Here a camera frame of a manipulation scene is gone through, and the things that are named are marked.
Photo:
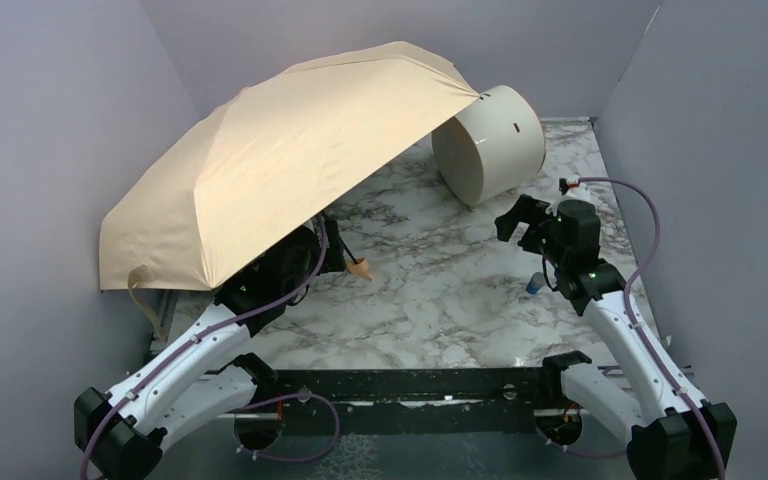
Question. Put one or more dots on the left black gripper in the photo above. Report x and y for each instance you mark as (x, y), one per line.
(331, 240)

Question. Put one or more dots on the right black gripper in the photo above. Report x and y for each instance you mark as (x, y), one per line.
(530, 224)

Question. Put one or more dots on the beige folding umbrella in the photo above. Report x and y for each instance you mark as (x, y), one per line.
(267, 161)

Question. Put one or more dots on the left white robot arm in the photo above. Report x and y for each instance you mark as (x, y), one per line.
(206, 371)

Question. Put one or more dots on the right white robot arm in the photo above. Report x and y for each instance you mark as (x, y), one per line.
(668, 427)

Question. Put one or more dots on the cream cylindrical umbrella stand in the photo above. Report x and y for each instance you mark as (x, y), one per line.
(492, 146)

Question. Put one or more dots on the small blue capped bottle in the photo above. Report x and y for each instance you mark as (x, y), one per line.
(536, 282)

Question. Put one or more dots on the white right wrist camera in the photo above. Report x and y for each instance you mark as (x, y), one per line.
(573, 189)

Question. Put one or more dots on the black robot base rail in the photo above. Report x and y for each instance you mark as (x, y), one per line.
(512, 400)

